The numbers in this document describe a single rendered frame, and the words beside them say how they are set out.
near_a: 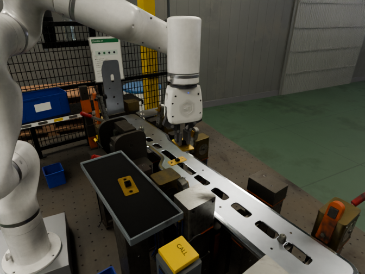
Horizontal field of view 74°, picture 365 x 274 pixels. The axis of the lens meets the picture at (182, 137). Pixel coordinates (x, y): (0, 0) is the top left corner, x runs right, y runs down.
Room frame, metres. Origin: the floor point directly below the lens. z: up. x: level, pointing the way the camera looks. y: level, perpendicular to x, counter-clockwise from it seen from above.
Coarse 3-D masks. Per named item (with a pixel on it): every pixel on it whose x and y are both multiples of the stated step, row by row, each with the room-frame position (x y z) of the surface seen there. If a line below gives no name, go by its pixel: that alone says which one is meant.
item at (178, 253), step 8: (176, 240) 0.36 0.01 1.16; (184, 240) 0.36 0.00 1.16; (160, 248) 0.34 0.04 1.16; (168, 248) 0.34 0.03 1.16; (176, 248) 0.34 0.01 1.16; (184, 248) 0.34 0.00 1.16; (192, 248) 0.34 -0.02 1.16; (168, 256) 0.32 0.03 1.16; (176, 256) 0.32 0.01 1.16; (184, 256) 0.32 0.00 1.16; (192, 256) 0.32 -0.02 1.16; (168, 264) 0.31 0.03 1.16; (176, 264) 0.31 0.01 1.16; (184, 264) 0.31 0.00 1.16; (176, 272) 0.30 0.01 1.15
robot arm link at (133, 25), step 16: (80, 0) 0.60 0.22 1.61; (96, 0) 0.61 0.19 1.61; (112, 0) 0.62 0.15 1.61; (80, 16) 0.61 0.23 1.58; (96, 16) 0.60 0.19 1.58; (112, 16) 0.60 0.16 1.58; (128, 16) 0.61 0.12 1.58; (144, 16) 0.68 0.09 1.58; (112, 32) 0.62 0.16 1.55; (128, 32) 0.61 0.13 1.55; (144, 32) 0.68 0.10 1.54; (160, 32) 0.72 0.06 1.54; (160, 48) 0.73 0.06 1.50
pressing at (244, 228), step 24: (144, 120) 1.41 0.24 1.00; (168, 144) 1.09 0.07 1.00; (192, 168) 0.87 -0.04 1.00; (240, 192) 0.71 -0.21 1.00; (216, 216) 0.59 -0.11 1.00; (240, 216) 0.59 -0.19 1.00; (264, 216) 0.59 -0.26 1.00; (240, 240) 0.50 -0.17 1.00; (264, 240) 0.50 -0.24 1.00; (288, 240) 0.50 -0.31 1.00; (312, 240) 0.50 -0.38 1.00; (288, 264) 0.42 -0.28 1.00; (312, 264) 0.42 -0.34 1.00; (336, 264) 0.42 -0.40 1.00
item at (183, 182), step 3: (183, 177) 0.65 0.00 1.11; (177, 180) 0.65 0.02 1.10; (180, 180) 0.64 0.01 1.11; (183, 180) 0.64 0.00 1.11; (186, 180) 0.64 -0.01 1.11; (177, 183) 0.66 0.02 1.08; (180, 183) 0.63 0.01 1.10; (183, 183) 0.63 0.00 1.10; (186, 183) 0.64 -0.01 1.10; (180, 186) 0.64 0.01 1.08; (183, 186) 0.63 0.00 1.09; (186, 186) 0.64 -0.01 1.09; (189, 186) 0.65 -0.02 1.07; (180, 189) 0.65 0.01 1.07; (183, 189) 0.63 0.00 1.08
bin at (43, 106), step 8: (56, 88) 1.58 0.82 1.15; (24, 96) 1.45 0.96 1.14; (32, 96) 1.47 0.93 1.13; (40, 96) 1.50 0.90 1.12; (48, 96) 1.39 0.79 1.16; (56, 96) 1.42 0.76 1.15; (64, 96) 1.45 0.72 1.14; (24, 104) 1.31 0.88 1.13; (32, 104) 1.33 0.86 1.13; (40, 104) 1.36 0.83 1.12; (48, 104) 1.39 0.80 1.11; (56, 104) 1.42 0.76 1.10; (64, 104) 1.45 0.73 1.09; (24, 112) 1.30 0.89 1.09; (32, 112) 1.32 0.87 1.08; (40, 112) 1.35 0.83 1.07; (48, 112) 1.38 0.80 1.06; (56, 112) 1.41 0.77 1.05; (64, 112) 1.44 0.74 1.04; (24, 120) 1.29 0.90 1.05; (32, 120) 1.32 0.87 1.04
